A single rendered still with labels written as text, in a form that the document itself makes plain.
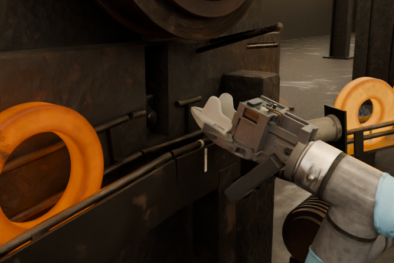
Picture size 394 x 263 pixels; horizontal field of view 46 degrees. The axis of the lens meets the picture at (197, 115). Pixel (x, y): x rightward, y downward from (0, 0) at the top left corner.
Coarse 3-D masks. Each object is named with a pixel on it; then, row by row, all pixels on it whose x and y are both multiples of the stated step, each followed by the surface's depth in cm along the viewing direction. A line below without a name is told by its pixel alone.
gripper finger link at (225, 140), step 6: (204, 126) 74; (210, 126) 73; (204, 132) 74; (210, 132) 73; (216, 132) 72; (210, 138) 72; (216, 138) 72; (222, 138) 71; (228, 138) 71; (216, 144) 71; (222, 144) 71; (228, 144) 70; (234, 144) 71; (228, 150) 71; (234, 150) 70; (240, 150) 71
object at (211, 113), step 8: (208, 104) 74; (216, 104) 73; (192, 112) 77; (200, 112) 77; (208, 112) 74; (216, 112) 73; (200, 120) 75; (208, 120) 74; (216, 120) 74; (224, 120) 73; (216, 128) 73; (224, 128) 73
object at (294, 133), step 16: (240, 112) 69; (256, 112) 67; (272, 112) 69; (288, 112) 70; (240, 128) 70; (256, 128) 68; (272, 128) 68; (288, 128) 68; (304, 128) 66; (240, 144) 70; (256, 144) 68; (272, 144) 69; (288, 144) 68; (304, 144) 66; (256, 160) 71; (288, 160) 66; (288, 176) 67
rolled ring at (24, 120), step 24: (0, 120) 50; (24, 120) 51; (48, 120) 54; (72, 120) 57; (0, 144) 49; (72, 144) 59; (96, 144) 60; (0, 168) 50; (72, 168) 61; (96, 168) 61; (72, 192) 60; (0, 216) 51; (48, 216) 58; (72, 216) 59; (0, 240) 51
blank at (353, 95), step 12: (348, 84) 101; (360, 84) 99; (372, 84) 100; (384, 84) 101; (348, 96) 99; (360, 96) 100; (372, 96) 101; (384, 96) 102; (348, 108) 99; (384, 108) 102; (348, 120) 100; (372, 120) 104; (384, 120) 103; (372, 132) 103; (372, 144) 104
